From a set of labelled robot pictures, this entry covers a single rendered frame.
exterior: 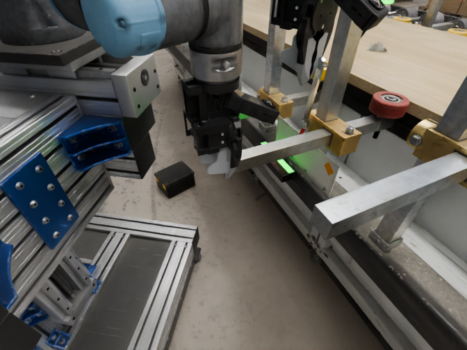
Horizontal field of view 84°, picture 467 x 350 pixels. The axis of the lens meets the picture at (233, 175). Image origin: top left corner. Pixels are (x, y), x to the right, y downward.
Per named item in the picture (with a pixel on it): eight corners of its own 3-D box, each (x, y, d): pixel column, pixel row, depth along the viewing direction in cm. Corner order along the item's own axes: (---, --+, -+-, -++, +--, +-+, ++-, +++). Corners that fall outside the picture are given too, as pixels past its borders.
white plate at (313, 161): (327, 197, 66) (338, 167, 59) (274, 144, 83) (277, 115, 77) (329, 196, 66) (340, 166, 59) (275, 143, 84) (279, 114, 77)
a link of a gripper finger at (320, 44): (292, 73, 54) (300, 23, 48) (316, 82, 51) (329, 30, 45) (282, 78, 53) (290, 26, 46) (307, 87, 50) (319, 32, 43)
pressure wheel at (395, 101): (375, 149, 65) (394, 106, 57) (351, 133, 70) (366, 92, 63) (398, 142, 67) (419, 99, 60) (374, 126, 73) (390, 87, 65)
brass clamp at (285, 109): (276, 121, 78) (277, 105, 74) (254, 102, 87) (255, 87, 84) (293, 117, 80) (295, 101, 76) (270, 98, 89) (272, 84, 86)
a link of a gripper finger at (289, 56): (283, 78, 53) (290, 26, 46) (308, 87, 49) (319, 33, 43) (273, 82, 51) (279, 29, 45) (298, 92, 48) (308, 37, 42)
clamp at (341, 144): (338, 157, 58) (344, 138, 55) (302, 128, 68) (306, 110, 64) (357, 151, 60) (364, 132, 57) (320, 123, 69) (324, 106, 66)
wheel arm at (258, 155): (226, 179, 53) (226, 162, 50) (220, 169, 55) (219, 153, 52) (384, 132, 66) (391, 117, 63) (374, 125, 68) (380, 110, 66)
